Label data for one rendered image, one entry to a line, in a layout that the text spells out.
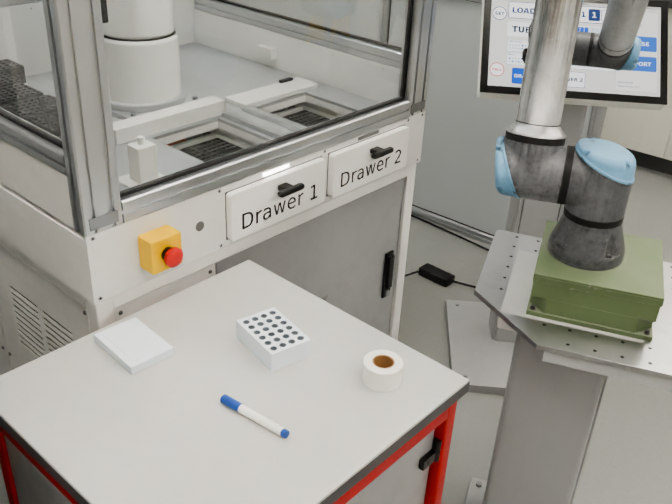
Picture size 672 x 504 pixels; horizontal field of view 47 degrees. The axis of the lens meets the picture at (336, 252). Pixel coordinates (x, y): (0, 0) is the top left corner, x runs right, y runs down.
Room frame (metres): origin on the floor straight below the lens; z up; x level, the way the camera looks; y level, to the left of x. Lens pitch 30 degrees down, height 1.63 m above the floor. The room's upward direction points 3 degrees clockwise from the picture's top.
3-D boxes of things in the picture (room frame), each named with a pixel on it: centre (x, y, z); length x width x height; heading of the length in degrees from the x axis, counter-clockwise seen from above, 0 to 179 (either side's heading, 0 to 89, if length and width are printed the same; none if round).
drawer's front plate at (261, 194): (1.54, 0.13, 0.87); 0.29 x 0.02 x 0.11; 139
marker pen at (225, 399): (0.95, 0.12, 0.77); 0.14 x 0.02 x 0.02; 55
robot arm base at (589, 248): (1.40, -0.51, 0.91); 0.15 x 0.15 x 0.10
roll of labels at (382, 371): (1.07, -0.09, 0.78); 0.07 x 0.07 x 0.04
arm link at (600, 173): (1.40, -0.50, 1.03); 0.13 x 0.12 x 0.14; 75
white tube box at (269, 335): (1.15, 0.11, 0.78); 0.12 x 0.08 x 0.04; 38
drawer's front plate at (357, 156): (1.78, -0.07, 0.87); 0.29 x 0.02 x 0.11; 139
